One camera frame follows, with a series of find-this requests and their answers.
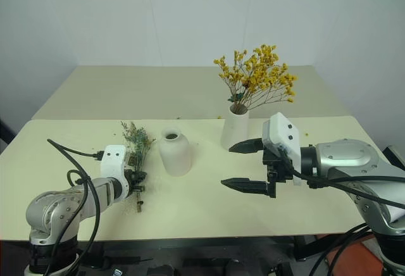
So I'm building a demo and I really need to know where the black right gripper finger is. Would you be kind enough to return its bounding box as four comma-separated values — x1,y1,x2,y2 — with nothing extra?
220,177,278,199
228,138,265,155

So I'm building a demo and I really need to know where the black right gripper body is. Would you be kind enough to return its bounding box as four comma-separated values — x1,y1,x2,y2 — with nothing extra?
261,148,296,184

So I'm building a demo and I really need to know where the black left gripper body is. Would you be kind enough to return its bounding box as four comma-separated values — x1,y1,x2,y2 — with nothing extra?
124,168,139,198

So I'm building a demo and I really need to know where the green dried flower bouquet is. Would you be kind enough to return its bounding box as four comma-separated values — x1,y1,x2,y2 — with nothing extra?
121,120,157,215

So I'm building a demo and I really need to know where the yellow dried flower bouquet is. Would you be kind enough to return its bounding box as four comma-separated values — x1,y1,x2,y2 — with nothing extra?
213,44,299,114

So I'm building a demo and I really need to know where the tapered white ceramic vase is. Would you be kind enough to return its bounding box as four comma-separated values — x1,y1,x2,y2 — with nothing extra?
220,104,251,151

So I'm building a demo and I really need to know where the round white ceramic vase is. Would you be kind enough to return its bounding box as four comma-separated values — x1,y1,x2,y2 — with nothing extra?
158,127,192,177

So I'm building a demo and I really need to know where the dark rounded shape under table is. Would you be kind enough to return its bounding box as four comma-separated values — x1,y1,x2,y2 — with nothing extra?
225,258,251,276
151,265,175,276

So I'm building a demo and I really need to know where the orange object under table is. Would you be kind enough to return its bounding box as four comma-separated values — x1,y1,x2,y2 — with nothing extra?
325,237,382,276

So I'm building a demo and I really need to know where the dark grey object beside table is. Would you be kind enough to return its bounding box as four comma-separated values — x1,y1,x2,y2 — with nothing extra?
383,145,405,171

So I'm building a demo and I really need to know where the black object beside table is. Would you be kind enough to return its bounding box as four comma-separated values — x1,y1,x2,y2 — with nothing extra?
0,116,17,146

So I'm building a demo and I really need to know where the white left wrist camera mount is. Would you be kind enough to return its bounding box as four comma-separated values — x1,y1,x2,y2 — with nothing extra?
100,144,129,182

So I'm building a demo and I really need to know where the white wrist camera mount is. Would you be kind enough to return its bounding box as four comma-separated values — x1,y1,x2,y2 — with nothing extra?
100,144,129,182
261,112,302,187

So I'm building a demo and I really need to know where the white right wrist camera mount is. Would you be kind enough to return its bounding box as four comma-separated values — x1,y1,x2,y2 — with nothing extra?
261,112,302,187

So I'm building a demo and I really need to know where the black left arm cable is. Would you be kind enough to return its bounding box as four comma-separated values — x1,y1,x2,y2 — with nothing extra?
42,138,106,276

